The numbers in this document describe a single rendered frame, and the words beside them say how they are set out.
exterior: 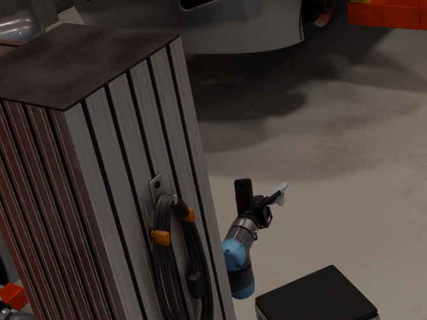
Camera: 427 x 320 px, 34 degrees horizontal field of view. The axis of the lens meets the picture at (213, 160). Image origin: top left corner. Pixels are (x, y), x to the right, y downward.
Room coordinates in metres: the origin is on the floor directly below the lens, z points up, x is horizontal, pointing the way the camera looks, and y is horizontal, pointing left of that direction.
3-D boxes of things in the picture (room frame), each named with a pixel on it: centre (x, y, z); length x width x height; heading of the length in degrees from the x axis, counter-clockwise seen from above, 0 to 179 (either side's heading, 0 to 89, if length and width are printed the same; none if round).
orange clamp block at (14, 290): (1.94, 0.78, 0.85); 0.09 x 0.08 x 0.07; 140
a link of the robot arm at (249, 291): (1.52, 0.00, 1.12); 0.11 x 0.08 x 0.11; 65
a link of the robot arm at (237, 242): (1.52, -0.01, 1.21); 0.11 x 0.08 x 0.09; 155
